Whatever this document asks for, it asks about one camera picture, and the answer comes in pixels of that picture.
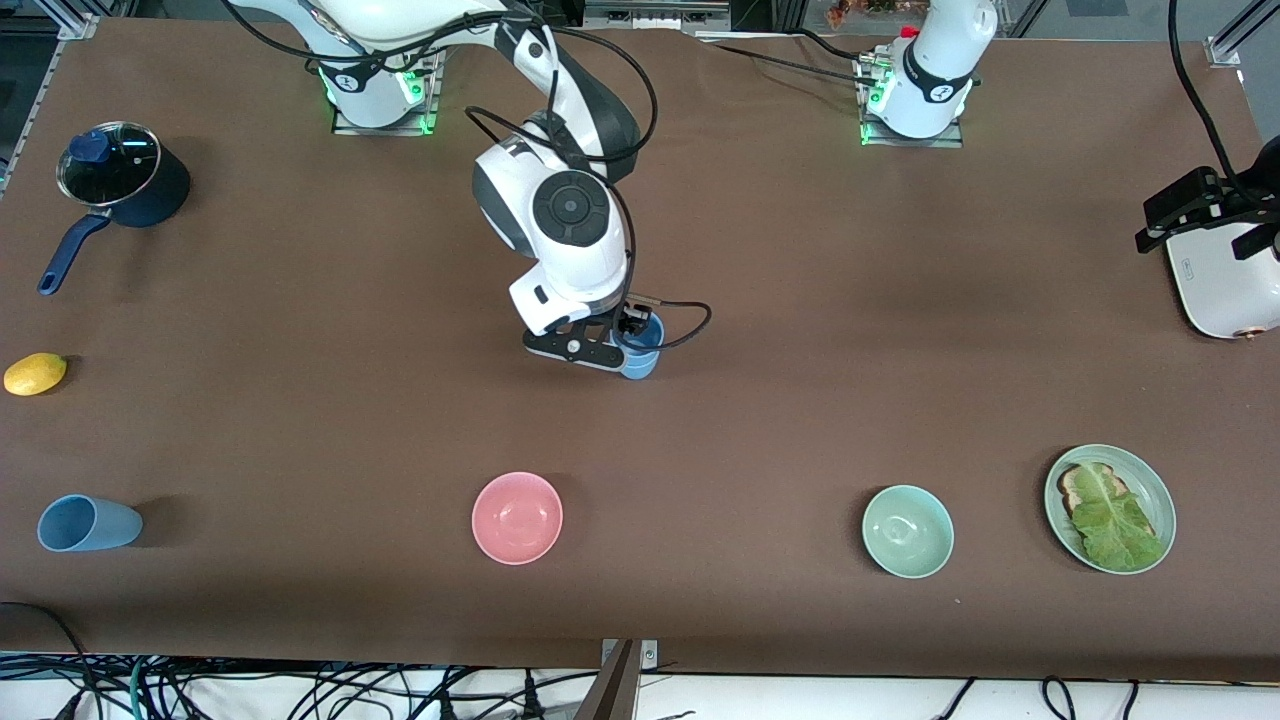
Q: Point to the glass lid with blue knob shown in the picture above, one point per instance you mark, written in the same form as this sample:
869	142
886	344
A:
120	175

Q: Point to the dark metal post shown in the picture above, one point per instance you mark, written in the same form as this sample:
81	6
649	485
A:
610	695

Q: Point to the dark blue saucepan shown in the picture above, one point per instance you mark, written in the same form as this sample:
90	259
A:
165	195

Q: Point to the small metal edge bracket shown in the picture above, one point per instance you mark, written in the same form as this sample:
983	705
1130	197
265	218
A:
650	655

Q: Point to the black power plug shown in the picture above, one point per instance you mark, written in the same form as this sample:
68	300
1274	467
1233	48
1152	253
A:
531	700

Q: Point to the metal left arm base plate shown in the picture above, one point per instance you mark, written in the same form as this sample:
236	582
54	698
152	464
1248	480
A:
945	142

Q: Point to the green lettuce leaf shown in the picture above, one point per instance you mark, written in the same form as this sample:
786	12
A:
1110	520

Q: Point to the white toaster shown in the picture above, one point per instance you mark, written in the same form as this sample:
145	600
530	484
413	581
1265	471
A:
1225	300

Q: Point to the grey power strip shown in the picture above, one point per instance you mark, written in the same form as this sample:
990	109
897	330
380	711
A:
655	15

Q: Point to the yellow lemon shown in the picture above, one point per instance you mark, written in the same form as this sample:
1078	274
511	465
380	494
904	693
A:
35	375

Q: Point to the green plate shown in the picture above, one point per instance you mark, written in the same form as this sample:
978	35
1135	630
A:
1160	500

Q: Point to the aluminium corner bracket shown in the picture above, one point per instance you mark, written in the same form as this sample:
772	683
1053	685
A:
1222	52
78	27

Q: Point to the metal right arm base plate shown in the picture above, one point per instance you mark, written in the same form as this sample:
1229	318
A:
345	128

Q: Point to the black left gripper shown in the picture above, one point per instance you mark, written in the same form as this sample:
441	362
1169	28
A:
1262	203

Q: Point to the pink bowl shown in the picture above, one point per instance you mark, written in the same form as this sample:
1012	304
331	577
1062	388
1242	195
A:
517	518

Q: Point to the toasted bread slice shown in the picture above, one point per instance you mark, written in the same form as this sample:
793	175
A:
1070	490

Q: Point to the aluminium frame beam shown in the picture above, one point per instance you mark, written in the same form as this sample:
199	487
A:
1252	20

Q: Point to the mint green bowl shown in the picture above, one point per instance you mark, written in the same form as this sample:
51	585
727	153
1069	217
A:
908	530

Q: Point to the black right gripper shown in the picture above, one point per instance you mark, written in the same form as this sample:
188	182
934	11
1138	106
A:
629	324

